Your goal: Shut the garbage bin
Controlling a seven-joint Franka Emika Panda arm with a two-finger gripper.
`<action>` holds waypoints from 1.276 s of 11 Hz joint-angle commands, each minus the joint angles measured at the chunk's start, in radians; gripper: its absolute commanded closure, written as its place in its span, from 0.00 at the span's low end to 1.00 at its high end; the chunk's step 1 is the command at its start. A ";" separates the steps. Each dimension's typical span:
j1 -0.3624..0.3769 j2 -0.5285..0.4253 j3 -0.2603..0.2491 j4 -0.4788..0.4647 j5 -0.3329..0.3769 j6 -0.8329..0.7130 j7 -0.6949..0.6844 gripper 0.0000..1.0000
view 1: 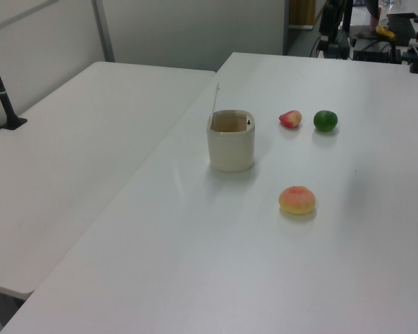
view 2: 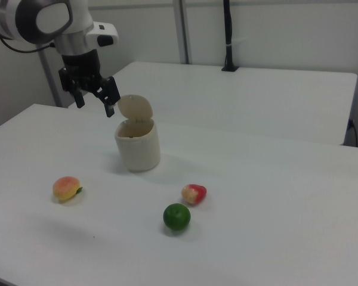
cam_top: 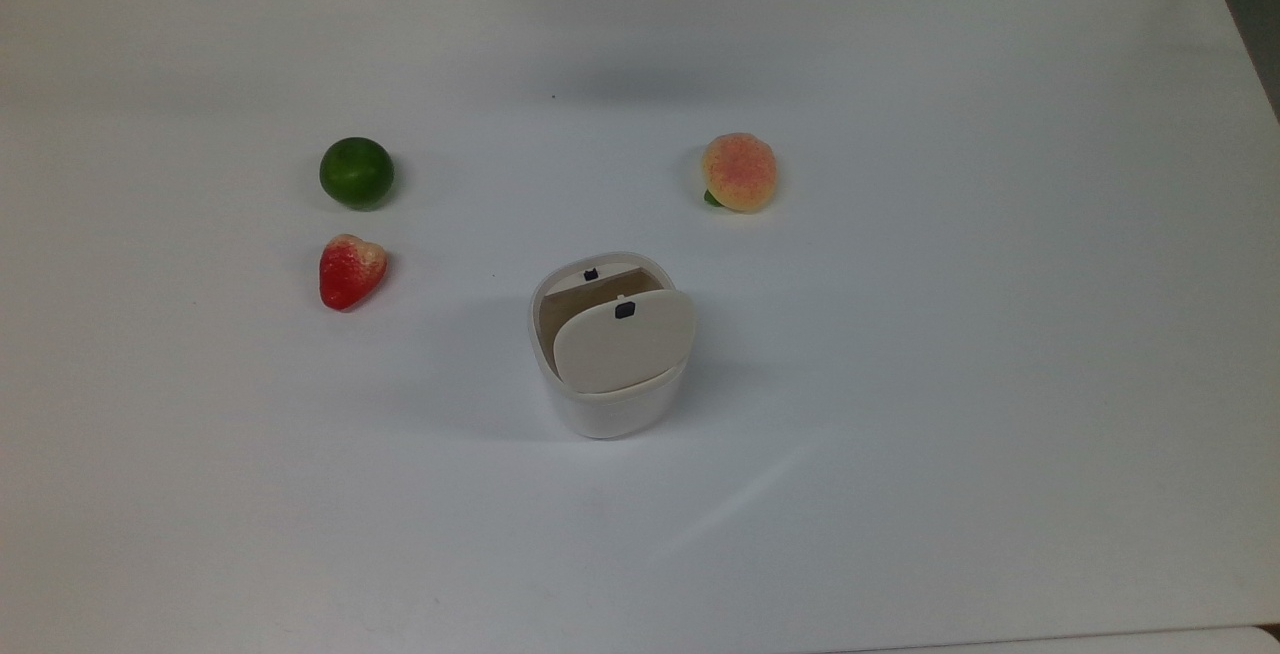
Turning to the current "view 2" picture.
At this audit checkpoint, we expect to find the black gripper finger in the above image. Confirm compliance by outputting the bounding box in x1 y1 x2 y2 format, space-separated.
92 76 121 119
58 67 87 109

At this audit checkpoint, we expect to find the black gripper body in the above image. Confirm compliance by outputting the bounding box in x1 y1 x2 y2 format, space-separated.
60 49 103 86

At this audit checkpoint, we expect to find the white lidded garbage bin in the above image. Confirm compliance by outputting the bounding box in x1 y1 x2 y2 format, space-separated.
115 94 161 173

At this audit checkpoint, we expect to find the toy peach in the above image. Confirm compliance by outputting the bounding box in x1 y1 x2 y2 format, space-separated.
53 176 84 204

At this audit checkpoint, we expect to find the toy strawberry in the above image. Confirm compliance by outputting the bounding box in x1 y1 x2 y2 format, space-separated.
181 184 208 206

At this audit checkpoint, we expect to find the black pole with clamp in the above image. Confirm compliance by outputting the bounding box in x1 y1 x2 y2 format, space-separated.
221 0 239 72

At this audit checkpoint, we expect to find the green toy lime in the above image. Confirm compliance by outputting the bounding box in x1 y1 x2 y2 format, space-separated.
162 203 192 231

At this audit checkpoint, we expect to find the white side table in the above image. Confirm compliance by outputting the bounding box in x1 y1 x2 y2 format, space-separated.
67 61 358 147

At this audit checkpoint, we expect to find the grey metal post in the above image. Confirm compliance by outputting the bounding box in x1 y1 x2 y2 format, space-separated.
41 50 63 108

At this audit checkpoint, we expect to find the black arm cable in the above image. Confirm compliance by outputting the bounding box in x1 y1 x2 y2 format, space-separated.
0 35 55 54

